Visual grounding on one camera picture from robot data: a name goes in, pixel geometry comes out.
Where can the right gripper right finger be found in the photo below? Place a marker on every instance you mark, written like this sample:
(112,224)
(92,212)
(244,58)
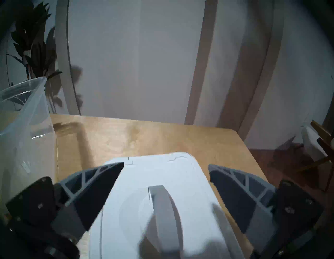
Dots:
(237,198)

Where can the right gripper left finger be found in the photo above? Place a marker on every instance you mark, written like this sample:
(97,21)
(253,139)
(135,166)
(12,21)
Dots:
(88,190)

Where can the clear plastic storage container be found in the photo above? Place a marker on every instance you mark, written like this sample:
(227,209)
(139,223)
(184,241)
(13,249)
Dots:
(28,141)

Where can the light wooden table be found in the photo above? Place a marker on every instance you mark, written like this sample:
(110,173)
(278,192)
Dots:
(156,135)

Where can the wooden armchair with white cushions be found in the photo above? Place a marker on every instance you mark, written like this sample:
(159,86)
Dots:
(314,146)

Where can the tall green potted plant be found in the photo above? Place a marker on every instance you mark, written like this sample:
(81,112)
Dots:
(34,39)

